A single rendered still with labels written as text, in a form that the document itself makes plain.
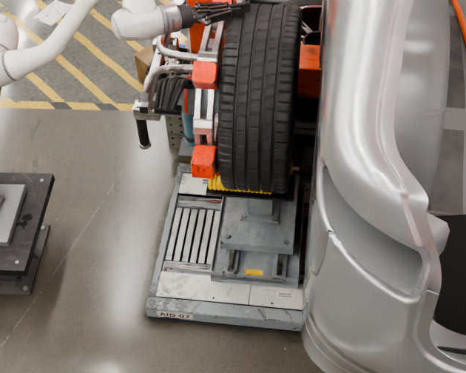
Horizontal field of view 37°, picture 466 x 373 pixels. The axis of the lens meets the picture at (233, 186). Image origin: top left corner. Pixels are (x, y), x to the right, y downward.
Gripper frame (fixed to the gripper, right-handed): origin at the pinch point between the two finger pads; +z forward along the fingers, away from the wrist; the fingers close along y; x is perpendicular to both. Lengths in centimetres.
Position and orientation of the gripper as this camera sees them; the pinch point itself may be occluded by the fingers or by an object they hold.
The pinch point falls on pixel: (239, 8)
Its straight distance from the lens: 235.8
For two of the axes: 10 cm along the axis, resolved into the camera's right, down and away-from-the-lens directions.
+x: 0.0, -7.6, -6.5
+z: 9.5, -2.0, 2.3
